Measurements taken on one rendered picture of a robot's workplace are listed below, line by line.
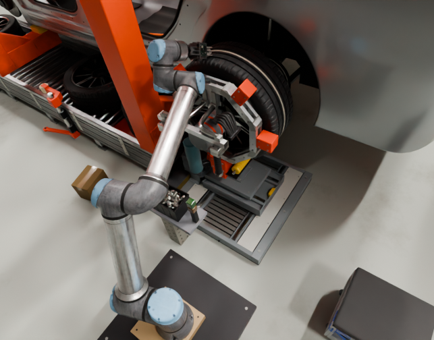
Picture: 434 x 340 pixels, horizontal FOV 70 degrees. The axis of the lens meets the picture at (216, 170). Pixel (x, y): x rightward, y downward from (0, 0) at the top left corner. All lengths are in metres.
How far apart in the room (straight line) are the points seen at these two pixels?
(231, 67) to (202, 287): 1.17
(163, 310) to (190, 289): 0.37
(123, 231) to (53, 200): 1.70
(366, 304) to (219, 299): 0.74
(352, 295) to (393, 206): 0.97
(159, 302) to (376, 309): 1.06
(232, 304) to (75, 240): 1.33
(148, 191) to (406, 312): 1.38
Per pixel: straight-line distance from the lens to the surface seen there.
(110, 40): 1.64
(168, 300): 1.51
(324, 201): 2.47
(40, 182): 3.11
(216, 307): 1.79
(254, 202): 2.23
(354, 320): 1.80
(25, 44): 3.60
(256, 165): 2.33
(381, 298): 1.87
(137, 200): 1.12
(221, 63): 1.59
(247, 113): 1.53
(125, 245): 1.31
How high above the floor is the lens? 2.02
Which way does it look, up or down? 51 degrees down
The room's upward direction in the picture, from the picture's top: 8 degrees counter-clockwise
